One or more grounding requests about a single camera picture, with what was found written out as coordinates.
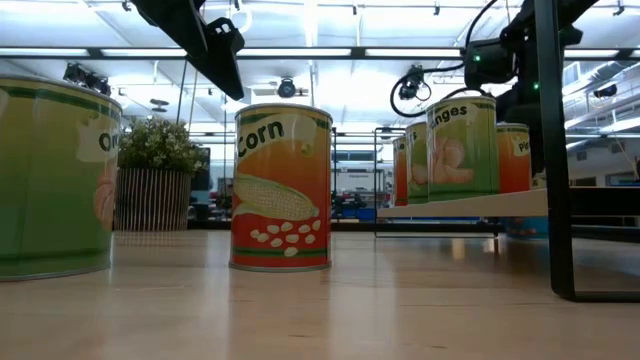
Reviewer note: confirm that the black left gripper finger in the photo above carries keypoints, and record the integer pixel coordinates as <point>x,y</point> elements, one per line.
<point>227,37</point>
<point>190,30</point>

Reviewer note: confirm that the orange tin can Pi print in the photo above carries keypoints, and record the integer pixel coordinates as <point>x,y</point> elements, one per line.
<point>512,160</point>

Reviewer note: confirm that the green oranges tin can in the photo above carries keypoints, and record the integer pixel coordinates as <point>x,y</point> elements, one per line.
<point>50,190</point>
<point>462,150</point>

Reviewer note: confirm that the green-label tin can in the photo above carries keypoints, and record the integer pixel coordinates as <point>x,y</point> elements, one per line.
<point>417,165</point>

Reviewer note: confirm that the orange-label tin can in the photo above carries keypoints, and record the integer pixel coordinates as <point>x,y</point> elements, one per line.
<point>400,175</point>

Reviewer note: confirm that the orange corn tin can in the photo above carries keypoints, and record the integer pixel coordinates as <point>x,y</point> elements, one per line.
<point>280,190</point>

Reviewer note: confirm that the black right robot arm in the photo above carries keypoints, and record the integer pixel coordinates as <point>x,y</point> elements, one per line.
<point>487,65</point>

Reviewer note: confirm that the wooden shelf with black legs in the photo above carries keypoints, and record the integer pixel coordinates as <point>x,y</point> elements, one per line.
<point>475,205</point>

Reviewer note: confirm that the round ceiling discs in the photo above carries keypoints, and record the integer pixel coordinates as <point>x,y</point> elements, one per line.
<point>159,102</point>

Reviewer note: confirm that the long ceiling light bar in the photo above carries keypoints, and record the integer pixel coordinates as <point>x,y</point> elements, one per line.
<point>95,52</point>

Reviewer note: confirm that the black ceiling spotlight cluster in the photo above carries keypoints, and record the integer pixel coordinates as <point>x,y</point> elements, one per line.
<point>87,80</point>

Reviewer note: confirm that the dark background monitor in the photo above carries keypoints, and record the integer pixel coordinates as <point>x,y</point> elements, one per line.
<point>201,175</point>

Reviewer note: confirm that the artificial plant in ribbed pot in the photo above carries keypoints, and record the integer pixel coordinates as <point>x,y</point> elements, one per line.
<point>155,190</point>

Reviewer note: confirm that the blue background bins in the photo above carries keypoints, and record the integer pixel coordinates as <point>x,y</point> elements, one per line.
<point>365,214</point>

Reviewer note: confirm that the black background robot station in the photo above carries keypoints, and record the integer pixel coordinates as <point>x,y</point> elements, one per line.
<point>350,202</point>

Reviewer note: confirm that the round black ceiling camera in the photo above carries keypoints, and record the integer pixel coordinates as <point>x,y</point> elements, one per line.
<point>286,88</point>

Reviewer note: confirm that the small black camera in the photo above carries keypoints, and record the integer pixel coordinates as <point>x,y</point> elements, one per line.
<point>411,82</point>

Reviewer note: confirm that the black metal table frame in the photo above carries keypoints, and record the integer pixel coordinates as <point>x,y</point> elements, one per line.
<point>350,226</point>

